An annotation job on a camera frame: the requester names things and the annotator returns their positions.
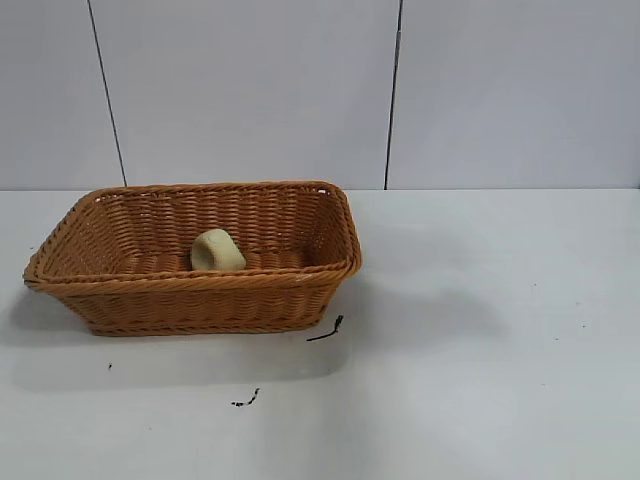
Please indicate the pale yellow egg yolk pastry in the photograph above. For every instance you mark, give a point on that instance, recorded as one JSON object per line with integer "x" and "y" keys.
{"x": 217, "y": 251}

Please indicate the brown woven wicker basket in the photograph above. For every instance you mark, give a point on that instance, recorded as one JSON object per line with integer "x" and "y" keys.
{"x": 200, "y": 300}

